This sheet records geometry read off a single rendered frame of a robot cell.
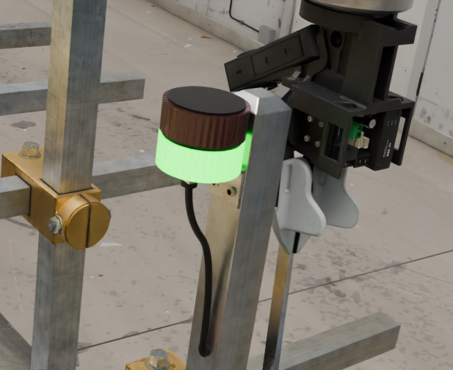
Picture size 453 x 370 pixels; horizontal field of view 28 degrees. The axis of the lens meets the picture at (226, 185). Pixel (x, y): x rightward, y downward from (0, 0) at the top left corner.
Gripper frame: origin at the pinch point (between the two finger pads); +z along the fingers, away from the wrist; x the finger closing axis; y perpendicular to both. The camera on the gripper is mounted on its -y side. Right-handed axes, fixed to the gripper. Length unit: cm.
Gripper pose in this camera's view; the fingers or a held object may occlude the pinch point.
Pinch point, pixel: (287, 234)
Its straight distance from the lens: 76.9
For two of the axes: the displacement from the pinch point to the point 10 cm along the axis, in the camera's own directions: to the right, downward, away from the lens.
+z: -1.3, 9.1, 3.9
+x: 7.7, -1.6, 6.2
